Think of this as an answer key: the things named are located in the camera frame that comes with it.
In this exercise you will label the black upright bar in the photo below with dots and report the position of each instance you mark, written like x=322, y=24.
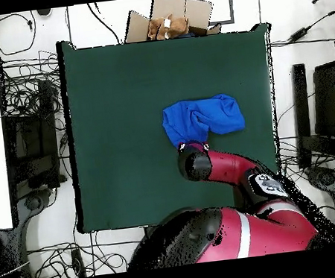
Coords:
x=301, y=99

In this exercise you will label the black chair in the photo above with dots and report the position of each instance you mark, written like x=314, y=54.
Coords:
x=329, y=96

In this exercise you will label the blue laundry item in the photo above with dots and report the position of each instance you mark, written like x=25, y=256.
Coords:
x=212, y=115

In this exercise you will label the dark green table cloth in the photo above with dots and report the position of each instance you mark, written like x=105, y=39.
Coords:
x=120, y=90

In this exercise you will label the dark stand foot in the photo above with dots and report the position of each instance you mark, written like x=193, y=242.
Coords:
x=32, y=202
x=326, y=178

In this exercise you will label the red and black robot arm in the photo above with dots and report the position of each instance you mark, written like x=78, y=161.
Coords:
x=227, y=165

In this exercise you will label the grey floor frame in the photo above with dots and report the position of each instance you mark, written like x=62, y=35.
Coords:
x=231, y=5

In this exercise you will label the brown cardboard box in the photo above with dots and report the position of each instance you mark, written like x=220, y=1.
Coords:
x=197, y=9

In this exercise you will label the brown plush toy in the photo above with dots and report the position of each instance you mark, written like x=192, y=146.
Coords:
x=172, y=27

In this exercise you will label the black power strip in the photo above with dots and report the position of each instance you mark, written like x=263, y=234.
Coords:
x=77, y=261

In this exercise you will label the black equipment case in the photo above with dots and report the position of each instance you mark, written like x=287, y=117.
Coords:
x=32, y=139

